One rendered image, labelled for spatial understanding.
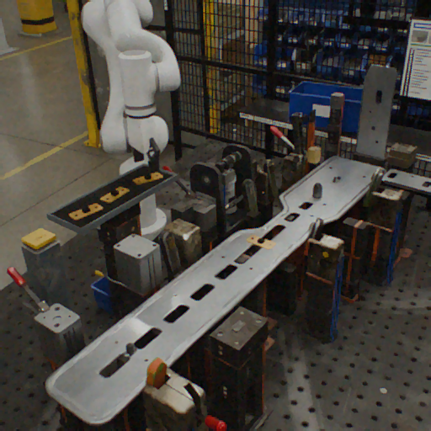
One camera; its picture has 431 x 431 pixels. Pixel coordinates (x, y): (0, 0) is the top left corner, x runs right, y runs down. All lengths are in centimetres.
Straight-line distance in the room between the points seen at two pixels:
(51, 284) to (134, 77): 56
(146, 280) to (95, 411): 38
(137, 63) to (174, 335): 68
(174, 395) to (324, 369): 65
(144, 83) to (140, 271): 48
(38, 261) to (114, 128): 63
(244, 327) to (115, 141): 86
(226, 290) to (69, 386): 45
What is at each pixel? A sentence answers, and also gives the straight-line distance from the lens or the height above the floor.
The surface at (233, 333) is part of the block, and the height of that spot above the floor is 103.
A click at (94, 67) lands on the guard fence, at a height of 69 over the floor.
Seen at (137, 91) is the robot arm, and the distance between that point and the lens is 145.
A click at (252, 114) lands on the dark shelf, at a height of 103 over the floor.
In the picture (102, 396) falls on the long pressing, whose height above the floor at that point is 100.
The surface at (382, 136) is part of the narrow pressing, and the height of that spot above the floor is 109.
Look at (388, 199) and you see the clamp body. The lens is 177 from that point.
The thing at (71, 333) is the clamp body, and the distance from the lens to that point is 128.
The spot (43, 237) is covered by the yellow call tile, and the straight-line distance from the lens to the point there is 139.
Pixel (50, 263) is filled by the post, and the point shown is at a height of 110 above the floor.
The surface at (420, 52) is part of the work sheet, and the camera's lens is 227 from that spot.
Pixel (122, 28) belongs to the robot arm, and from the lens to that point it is 156.
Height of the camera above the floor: 187
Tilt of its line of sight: 31 degrees down
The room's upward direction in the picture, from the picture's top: 2 degrees counter-clockwise
